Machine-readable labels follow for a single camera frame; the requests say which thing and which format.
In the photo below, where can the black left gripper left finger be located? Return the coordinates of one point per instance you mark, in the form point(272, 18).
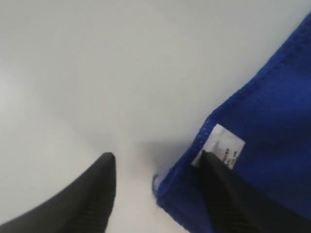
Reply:
point(84, 206)

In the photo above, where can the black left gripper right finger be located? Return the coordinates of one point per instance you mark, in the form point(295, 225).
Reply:
point(235, 206)

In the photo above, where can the blue microfiber towel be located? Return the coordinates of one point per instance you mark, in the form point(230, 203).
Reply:
point(272, 114)

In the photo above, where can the white towel label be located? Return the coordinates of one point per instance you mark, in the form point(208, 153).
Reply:
point(224, 144)

